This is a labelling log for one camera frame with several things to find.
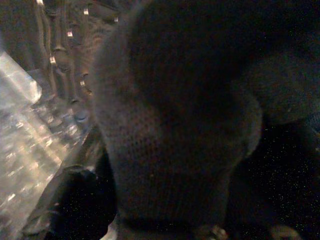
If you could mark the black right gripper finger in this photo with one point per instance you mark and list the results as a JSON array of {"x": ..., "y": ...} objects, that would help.
[{"x": 82, "y": 205}]

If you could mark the black knit clothes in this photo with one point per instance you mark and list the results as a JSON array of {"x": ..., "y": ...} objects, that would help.
[{"x": 162, "y": 125}]

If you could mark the white bubble-wrapped washing machine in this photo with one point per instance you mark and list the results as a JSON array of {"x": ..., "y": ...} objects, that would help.
[{"x": 30, "y": 150}]

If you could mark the steel washer drum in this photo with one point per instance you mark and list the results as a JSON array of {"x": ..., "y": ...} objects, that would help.
[{"x": 62, "y": 50}]

